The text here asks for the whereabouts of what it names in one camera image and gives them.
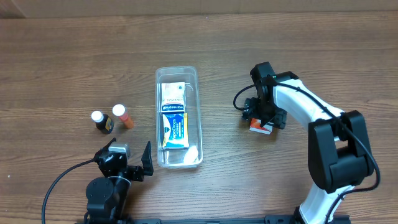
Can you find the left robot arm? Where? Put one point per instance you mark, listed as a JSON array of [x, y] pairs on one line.
[[107, 195]]

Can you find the blue yellow lozenge box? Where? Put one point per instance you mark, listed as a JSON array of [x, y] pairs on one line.
[[175, 131]]

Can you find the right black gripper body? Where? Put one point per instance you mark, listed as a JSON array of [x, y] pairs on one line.
[[268, 116]]

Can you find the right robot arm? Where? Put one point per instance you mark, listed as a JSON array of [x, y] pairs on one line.
[[340, 161]]

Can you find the white blue plaster box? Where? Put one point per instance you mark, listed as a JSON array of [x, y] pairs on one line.
[[173, 97]]

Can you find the red white medicine box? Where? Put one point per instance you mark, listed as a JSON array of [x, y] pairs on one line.
[[255, 126]]

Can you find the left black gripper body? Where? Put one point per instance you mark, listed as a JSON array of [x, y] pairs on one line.
[[130, 170]]

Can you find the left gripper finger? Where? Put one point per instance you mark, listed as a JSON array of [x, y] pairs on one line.
[[146, 160], [106, 147]]

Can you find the orange tablet tube white cap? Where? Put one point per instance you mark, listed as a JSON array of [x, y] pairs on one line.
[[120, 111]]

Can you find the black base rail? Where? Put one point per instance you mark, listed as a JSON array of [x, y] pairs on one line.
[[211, 221]]

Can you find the dark syrup bottle white cap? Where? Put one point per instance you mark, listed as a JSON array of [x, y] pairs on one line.
[[103, 122]]

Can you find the clear plastic container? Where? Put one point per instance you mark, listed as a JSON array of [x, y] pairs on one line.
[[193, 155]]

